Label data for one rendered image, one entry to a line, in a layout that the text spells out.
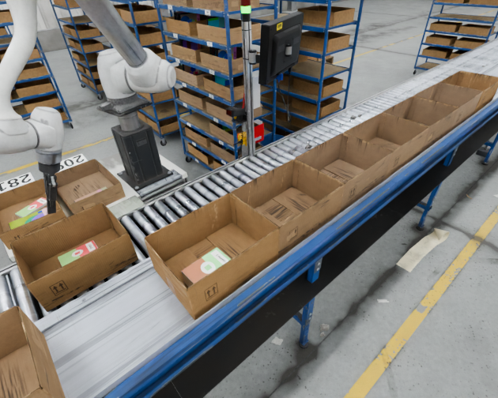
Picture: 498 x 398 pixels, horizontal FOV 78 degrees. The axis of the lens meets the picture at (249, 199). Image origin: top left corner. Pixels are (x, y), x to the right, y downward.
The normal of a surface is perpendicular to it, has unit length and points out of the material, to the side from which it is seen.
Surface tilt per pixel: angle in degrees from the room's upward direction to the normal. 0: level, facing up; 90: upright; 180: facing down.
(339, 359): 0
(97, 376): 0
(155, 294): 0
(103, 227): 89
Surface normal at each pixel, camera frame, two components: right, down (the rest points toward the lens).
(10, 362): -0.02, -0.79
